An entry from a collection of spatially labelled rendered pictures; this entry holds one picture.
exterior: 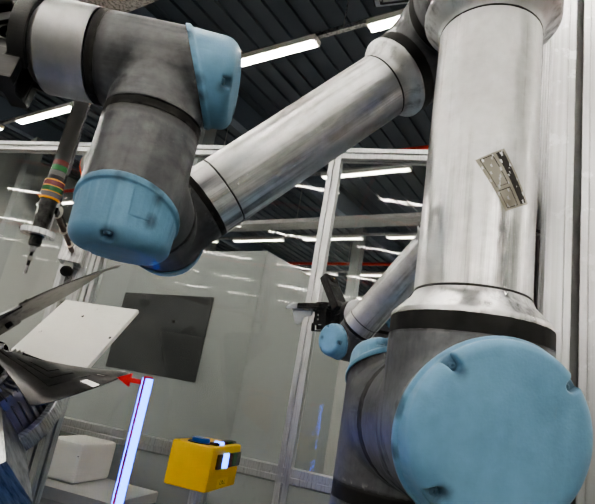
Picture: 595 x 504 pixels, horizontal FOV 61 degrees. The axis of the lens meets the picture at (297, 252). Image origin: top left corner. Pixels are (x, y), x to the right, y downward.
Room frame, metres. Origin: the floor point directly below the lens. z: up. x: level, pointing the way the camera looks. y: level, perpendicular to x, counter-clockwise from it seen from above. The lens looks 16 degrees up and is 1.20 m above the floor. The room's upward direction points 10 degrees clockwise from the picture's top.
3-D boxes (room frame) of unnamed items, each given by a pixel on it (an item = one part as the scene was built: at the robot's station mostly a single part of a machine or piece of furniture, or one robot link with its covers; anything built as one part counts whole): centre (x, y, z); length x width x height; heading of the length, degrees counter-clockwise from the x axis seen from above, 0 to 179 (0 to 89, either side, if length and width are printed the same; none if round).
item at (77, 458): (1.66, 0.55, 0.92); 0.17 x 0.16 x 0.11; 162
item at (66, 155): (1.05, 0.55, 1.67); 0.03 x 0.03 x 0.21
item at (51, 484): (1.61, 0.49, 0.85); 0.36 x 0.24 x 0.03; 72
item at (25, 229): (1.06, 0.56, 1.48); 0.09 x 0.07 x 0.10; 17
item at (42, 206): (1.05, 0.55, 1.64); 0.04 x 0.04 x 0.46
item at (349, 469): (0.50, -0.13, 1.20); 0.13 x 0.12 x 0.14; 3
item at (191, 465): (1.22, 0.12, 1.02); 0.16 x 0.10 x 0.11; 162
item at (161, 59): (0.36, 0.13, 1.43); 0.11 x 0.08 x 0.09; 93
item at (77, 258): (1.65, 0.74, 1.53); 0.10 x 0.07 x 0.08; 17
